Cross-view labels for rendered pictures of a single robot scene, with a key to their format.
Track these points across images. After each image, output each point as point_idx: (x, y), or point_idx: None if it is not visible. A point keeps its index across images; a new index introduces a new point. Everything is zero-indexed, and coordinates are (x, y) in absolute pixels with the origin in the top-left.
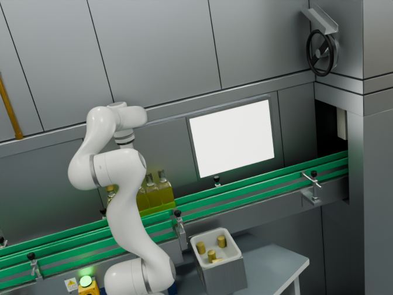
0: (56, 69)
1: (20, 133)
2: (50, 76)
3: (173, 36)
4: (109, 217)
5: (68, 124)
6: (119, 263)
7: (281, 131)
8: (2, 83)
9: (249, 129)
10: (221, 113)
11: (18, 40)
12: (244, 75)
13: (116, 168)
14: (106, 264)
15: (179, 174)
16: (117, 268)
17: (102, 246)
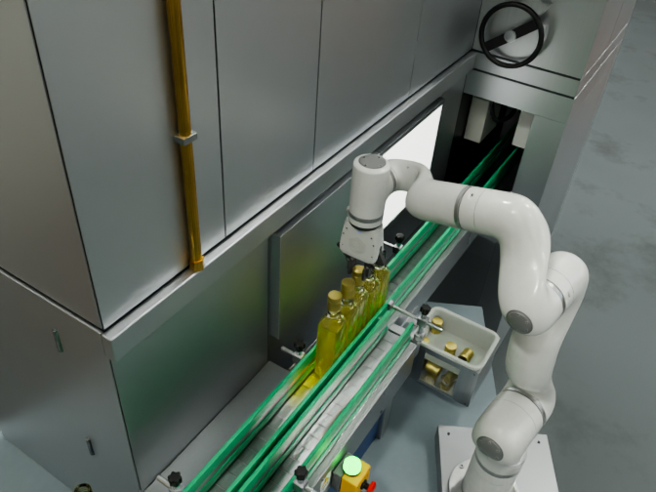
0: (263, 105)
1: (203, 257)
2: (253, 122)
3: (391, 18)
4: (542, 357)
5: (257, 212)
6: (498, 412)
7: None
8: None
9: (420, 151)
10: (407, 137)
11: (225, 51)
12: (429, 71)
13: (580, 289)
14: (359, 426)
15: None
16: (511, 420)
17: (357, 402)
